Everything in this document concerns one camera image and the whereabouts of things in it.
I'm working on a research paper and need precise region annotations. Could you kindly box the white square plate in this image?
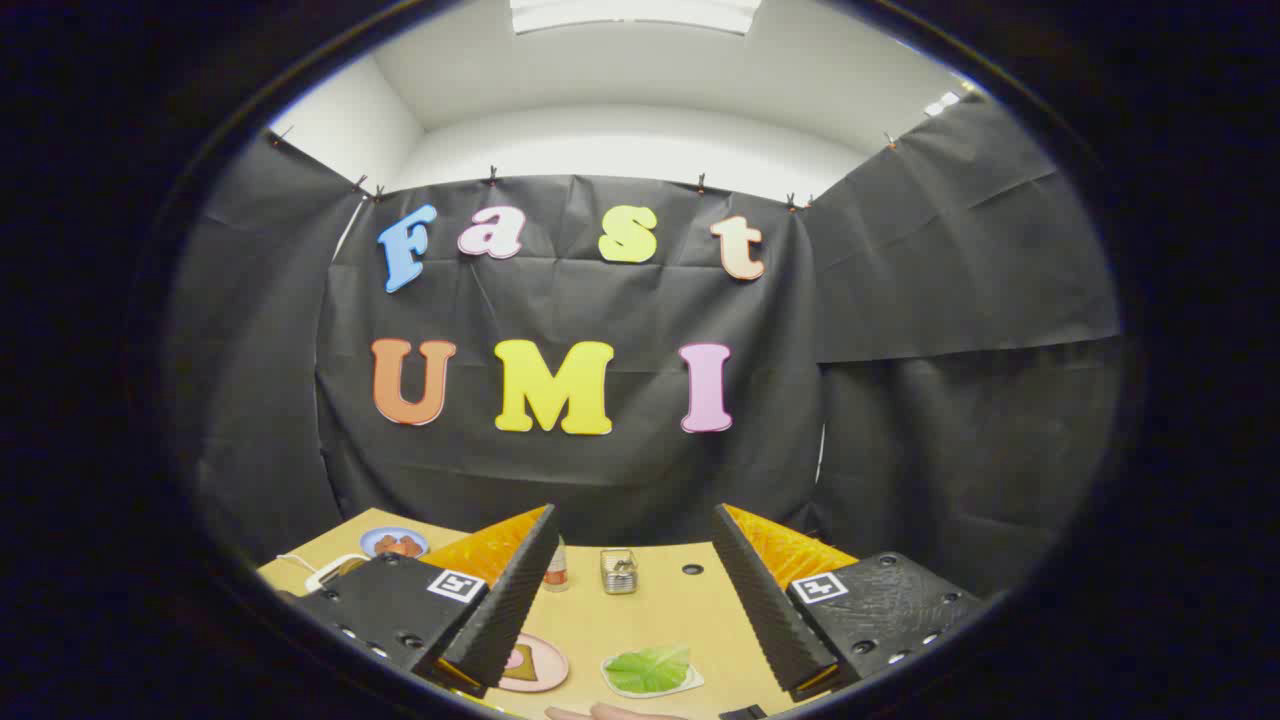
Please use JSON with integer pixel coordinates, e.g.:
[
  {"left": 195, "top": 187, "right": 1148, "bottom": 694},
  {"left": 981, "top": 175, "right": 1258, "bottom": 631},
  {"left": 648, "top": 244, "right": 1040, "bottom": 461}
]
[{"left": 600, "top": 645, "right": 705, "bottom": 699}]

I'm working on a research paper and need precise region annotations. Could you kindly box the green lettuce leaf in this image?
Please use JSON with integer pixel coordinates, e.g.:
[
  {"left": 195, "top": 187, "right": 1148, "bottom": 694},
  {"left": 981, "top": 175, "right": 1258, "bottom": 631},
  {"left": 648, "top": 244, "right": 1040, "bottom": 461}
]
[{"left": 605, "top": 646, "right": 693, "bottom": 694}]

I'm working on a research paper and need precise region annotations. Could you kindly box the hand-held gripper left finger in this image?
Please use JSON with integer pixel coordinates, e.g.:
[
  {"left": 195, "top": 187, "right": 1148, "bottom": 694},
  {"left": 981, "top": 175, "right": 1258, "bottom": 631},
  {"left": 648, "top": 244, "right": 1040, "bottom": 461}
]
[{"left": 290, "top": 504, "right": 561, "bottom": 699}]

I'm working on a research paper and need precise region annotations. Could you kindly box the blue round plate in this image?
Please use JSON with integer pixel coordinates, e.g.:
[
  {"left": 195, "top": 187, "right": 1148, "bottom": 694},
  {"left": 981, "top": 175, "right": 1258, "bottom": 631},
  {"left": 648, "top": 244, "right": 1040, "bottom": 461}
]
[{"left": 359, "top": 526, "right": 431, "bottom": 561}]

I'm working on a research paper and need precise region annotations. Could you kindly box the white toaster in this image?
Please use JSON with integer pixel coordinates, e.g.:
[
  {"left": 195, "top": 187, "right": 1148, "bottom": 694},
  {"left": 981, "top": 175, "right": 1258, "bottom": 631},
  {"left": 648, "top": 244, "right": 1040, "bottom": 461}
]
[{"left": 303, "top": 553, "right": 371, "bottom": 593}]

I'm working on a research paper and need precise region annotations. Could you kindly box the pink round plate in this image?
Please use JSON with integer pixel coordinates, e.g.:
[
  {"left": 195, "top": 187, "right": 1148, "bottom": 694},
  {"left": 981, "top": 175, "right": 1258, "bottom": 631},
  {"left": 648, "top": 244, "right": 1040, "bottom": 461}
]
[{"left": 497, "top": 632, "right": 570, "bottom": 694}]

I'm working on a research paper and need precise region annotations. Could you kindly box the ceiling light panel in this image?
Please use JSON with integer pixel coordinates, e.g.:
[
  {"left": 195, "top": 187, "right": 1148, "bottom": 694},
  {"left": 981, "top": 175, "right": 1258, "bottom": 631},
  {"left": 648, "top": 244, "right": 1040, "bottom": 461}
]
[{"left": 510, "top": 0, "right": 763, "bottom": 36}]

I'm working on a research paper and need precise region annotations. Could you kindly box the wire cutlery holder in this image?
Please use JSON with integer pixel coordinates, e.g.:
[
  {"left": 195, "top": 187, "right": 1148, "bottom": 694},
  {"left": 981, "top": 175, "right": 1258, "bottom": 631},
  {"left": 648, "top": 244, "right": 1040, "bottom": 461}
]
[{"left": 600, "top": 548, "right": 639, "bottom": 596}]

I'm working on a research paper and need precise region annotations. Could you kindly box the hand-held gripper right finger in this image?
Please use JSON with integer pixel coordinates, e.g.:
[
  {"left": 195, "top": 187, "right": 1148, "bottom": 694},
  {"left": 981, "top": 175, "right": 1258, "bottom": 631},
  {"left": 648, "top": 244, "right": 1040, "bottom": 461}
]
[{"left": 712, "top": 504, "right": 986, "bottom": 701}]

